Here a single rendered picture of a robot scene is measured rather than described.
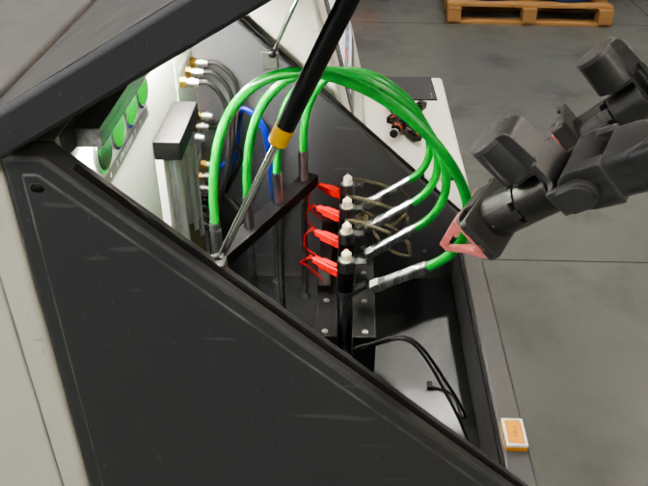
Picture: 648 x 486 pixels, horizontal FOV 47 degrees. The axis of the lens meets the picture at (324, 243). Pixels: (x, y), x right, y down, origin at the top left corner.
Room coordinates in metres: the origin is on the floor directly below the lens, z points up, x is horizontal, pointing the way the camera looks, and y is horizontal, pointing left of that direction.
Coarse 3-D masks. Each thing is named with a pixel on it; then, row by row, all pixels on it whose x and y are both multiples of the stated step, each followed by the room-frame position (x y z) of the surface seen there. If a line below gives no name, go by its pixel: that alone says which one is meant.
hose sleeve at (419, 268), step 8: (416, 264) 0.85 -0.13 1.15; (424, 264) 0.84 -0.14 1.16; (400, 272) 0.85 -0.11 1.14; (408, 272) 0.85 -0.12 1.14; (416, 272) 0.84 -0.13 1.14; (424, 272) 0.84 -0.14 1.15; (384, 280) 0.86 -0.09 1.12; (392, 280) 0.85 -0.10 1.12; (400, 280) 0.85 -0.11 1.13; (408, 280) 0.85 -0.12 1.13; (384, 288) 0.86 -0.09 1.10
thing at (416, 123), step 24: (288, 72) 0.90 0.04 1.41; (336, 72) 0.89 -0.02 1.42; (240, 96) 0.92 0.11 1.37; (384, 96) 0.86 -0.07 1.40; (408, 120) 0.85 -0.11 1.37; (216, 144) 0.94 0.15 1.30; (432, 144) 0.84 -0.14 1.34; (216, 168) 0.94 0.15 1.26; (456, 168) 0.83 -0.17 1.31; (216, 192) 0.94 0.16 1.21; (216, 216) 0.94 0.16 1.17; (456, 240) 0.83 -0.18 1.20; (432, 264) 0.84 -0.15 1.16
